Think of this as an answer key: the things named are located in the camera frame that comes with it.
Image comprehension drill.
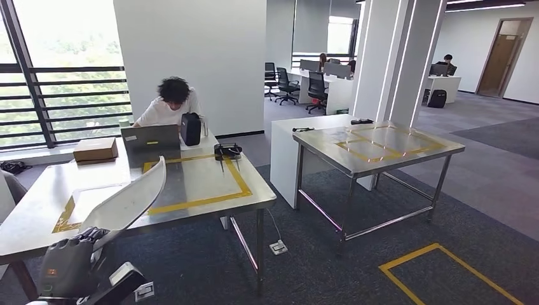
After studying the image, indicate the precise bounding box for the black backpack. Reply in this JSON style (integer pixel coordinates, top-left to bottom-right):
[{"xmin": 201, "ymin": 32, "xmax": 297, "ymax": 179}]
[{"xmin": 427, "ymin": 89, "xmax": 448, "ymax": 109}]

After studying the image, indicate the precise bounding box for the black upright case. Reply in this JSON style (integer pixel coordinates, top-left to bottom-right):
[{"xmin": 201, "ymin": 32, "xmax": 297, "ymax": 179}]
[{"xmin": 181, "ymin": 112, "xmax": 203, "ymax": 147}]

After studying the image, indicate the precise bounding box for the black window railing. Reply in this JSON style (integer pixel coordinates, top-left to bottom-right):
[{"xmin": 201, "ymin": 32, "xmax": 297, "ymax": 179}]
[{"xmin": 0, "ymin": 0, "xmax": 134, "ymax": 151}]

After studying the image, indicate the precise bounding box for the white floor power strip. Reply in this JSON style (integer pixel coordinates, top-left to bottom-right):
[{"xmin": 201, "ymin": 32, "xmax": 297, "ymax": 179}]
[
  {"xmin": 269, "ymin": 239, "xmax": 290, "ymax": 257},
  {"xmin": 134, "ymin": 281, "xmax": 156, "ymax": 304}
]

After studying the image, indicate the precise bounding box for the black computer monitor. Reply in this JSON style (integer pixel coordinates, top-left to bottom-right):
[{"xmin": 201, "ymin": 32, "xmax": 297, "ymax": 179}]
[{"xmin": 428, "ymin": 63, "xmax": 450, "ymax": 78}]

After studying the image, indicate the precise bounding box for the white cabinet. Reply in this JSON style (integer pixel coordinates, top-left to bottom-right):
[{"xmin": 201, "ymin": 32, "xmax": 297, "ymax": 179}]
[{"xmin": 269, "ymin": 113, "xmax": 379, "ymax": 210}]

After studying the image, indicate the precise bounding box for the black router with antennas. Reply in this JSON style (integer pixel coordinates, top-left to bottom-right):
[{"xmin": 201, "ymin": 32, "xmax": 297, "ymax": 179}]
[{"xmin": 213, "ymin": 143, "xmax": 244, "ymax": 174}]

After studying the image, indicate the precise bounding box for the brown door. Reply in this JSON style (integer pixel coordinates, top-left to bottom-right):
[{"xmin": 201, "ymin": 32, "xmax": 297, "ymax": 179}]
[{"xmin": 475, "ymin": 17, "xmax": 535, "ymax": 99}]

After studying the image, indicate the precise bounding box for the black office chair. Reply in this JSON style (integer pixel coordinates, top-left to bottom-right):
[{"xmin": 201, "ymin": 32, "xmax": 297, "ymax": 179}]
[
  {"xmin": 274, "ymin": 67, "xmax": 301, "ymax": 107},
  {"xmin": 264, "ymin": 62, "xmax": 279, "ymax": 100},
  {"xmin": 306, "ymin": 71, "xmax": 330, "ymax": 116}
]

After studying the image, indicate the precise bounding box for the stainless steel table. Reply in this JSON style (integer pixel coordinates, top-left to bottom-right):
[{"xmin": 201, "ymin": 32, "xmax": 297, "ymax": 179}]
[{"xmin": 292, "ymin": 121, "xmax": 467, "ymax": 254}]

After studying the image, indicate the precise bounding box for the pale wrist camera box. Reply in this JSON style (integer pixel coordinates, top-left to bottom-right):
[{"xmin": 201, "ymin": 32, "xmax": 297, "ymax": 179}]
[{"xmin": 78, "ymin": 261, "xmax": 149, "ymax": 305}]

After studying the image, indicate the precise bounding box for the black bag on floor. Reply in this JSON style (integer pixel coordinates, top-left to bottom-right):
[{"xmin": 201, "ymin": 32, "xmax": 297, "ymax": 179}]
[{"xmin": 0, "ymin": 160, "xmax": 33, "ymax": 176}]

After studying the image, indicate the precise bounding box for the large yellow tape rectangle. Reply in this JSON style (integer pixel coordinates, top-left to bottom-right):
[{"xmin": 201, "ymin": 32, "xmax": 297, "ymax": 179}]
[{"xmin": 142, "ymin": 153, "xmax": 253, "ymax": 217}]

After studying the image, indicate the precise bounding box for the long white curved panel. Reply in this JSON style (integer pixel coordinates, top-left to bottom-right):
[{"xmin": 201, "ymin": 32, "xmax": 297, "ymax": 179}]
[{"xmin": 78, "ymin": 156, "xmax": 168, "ymax": 250}]

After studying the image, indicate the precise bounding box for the grey laptop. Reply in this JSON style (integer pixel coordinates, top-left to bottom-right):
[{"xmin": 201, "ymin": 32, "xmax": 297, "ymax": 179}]
[{"xmin": 121, "ymin": 124, "xmax": 182, "ymax": 159}]

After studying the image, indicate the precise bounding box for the brown cardboard box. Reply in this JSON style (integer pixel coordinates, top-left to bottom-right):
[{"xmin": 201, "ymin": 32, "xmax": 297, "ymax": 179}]
[{"xmin": 72, "ymin": 137, "xmax": 119, "ymax": 166}]

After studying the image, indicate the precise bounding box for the stainless steel workbench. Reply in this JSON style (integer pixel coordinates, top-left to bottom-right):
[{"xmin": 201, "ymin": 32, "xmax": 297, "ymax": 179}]
[{"xmin": 0, "ymin": 132, "xmax": 278, "ymax": 302}]

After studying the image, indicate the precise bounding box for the white office desk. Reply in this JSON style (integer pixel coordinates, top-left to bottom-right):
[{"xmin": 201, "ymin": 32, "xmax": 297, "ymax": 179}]
[
  {"xmin": 424, "ymin": 76, "xmax": 462, "ymax": 105},
  {"xmin": 288, "ymin": 67, "xmax": 355, "ymax": 116}
]

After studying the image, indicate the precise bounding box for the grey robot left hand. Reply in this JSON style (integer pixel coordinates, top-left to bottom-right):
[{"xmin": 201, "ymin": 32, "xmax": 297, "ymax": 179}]
[{"xmin": 39, "ymin": 227, "xmax": 111, "ymax": 301}]

